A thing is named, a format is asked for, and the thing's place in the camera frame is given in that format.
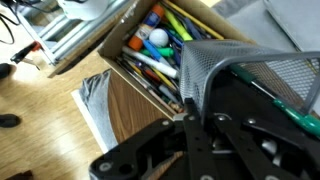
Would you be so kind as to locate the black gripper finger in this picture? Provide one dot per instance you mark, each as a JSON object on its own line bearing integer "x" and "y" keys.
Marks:
{"x": 195, "y": 135}

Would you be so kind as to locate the cardboard box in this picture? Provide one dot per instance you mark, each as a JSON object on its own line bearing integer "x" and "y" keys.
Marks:
{"x": 124, "y": 33}

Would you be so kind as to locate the grey mesh pen basket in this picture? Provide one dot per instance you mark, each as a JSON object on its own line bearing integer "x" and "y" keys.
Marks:
{"x": 292, "y": 76}

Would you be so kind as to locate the white marker pen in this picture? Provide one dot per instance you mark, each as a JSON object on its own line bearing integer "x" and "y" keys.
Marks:
{"x": 169, "y": 71}

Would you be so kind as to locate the green marker in box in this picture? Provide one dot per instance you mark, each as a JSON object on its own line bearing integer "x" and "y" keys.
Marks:
{"x": 164, "y": 52}

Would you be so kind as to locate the yellow highlighter pen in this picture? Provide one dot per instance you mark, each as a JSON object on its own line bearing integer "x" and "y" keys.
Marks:
{"x": 177, "y": 25}

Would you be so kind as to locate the green pen in basket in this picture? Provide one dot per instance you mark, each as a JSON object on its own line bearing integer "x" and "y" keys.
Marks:
{"x": 307, "y": 122}

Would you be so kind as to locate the orange glue stick in box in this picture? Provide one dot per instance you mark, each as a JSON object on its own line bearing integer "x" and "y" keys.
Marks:
{"x": 144, "y": 30}

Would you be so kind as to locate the round wooden side table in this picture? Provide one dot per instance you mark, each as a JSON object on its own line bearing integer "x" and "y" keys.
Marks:
{"x": 129, "y": 110}

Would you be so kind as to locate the white golf ball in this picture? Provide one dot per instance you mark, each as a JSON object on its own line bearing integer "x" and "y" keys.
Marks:
{"x": 159, "y": 37}

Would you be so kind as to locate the grey shaggy rug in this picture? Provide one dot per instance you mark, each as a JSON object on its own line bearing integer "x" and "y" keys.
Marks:
{"x": 92, "y": 101}

